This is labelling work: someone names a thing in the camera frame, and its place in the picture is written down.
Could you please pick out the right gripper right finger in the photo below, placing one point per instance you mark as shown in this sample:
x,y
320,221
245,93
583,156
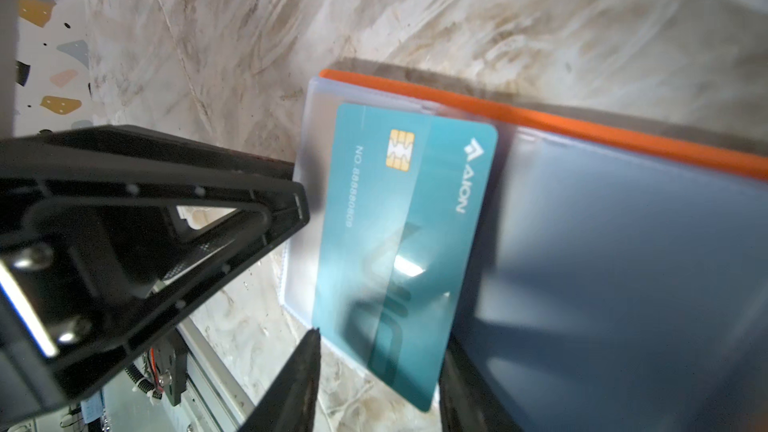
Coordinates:
x,y
466,401

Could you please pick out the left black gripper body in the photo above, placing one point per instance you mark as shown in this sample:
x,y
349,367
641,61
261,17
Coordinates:
x,y
73,315

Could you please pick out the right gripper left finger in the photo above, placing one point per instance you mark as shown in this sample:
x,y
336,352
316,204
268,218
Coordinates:
x,y
289,404

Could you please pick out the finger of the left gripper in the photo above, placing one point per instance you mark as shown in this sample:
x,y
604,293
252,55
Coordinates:
x,y
219,232
131,155

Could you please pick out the orange card holder wallet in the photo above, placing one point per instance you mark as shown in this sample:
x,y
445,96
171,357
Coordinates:
x,y
617,281

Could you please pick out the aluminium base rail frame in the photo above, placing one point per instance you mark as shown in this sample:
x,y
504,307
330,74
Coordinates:
x,y
187,388

